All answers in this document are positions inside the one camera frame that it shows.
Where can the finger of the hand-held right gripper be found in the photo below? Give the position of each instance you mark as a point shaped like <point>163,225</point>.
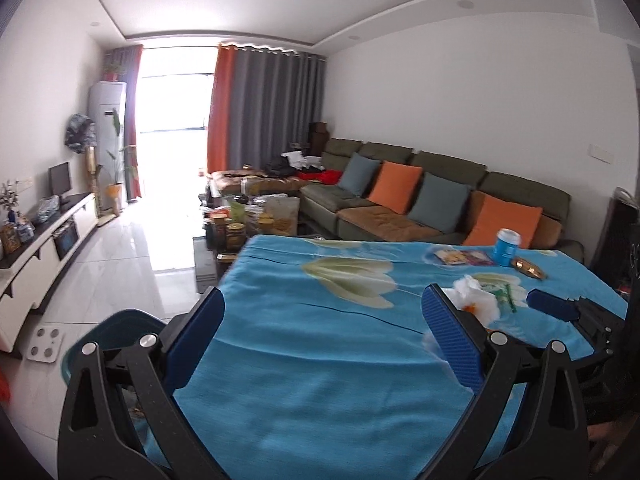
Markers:
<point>600,370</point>
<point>552,306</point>

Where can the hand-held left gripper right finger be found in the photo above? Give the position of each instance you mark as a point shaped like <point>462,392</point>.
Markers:
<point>452,335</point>

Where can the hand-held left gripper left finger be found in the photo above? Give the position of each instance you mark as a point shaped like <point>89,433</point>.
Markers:
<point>197,335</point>

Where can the white tissue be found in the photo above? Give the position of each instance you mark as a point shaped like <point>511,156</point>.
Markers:
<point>475,292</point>

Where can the teal plastic bin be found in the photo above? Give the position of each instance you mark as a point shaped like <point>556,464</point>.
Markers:
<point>115,330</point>

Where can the person's right hand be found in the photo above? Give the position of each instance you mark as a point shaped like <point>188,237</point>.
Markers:
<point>606,439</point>

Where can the small gold foil packet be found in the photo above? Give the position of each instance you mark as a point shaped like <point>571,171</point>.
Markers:
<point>529,268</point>

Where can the green wrapper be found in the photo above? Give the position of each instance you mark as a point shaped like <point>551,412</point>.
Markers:
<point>506,297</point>

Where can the blue cup with white lid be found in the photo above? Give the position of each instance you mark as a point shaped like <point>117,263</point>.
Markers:
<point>506,249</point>

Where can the yellow snack packet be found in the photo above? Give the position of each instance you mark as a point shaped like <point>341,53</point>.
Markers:
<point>450,257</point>

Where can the pink snack packet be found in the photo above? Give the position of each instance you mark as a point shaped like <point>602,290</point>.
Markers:
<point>479,258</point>

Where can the dark side cabinet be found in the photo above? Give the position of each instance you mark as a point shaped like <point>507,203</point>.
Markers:
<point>612,230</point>

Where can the cluttered coffee table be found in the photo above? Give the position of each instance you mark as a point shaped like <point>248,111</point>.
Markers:
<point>225,240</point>

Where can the wide orange cushion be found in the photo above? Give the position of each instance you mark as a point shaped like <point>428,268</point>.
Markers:
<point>500,217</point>

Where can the large grey-blue cushion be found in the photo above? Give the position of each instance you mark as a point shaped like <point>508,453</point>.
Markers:
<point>439,202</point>

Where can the green and brown sofa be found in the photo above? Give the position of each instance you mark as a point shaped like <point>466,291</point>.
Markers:
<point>380,220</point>

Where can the yellow snack bag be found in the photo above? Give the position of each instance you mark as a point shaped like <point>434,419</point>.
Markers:
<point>281,216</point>

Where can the white bathroom scale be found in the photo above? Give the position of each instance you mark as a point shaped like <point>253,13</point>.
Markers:
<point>45,344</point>

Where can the narrow orange cushion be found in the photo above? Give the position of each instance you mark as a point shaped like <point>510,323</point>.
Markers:
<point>396,187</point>

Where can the white television stand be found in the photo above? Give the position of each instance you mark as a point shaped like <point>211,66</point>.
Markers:
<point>40,260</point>

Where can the tall potted plant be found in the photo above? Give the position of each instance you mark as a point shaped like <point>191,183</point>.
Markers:
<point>122,170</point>

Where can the small grey-blue cushion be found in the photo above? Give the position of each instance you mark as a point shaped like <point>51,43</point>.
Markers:
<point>361,175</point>

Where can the white cloth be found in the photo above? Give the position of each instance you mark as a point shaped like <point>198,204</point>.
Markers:
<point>292,159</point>

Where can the red cloth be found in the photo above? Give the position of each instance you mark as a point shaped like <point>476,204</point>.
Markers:
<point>322,177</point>

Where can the black monitor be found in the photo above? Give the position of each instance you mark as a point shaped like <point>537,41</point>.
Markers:
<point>60,180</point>

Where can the white standing air conditioner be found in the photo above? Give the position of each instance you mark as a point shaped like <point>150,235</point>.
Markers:
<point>106,135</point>

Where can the orange curtain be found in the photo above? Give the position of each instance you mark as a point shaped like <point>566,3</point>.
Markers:
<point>131,125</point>
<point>220,110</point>

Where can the brown cardboard boxes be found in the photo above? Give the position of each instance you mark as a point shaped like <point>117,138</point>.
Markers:
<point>318,137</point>

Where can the grey curtain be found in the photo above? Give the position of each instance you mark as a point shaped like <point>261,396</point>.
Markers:
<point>280,105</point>

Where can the white wall switch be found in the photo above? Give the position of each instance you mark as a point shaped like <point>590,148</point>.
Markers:
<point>601,153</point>

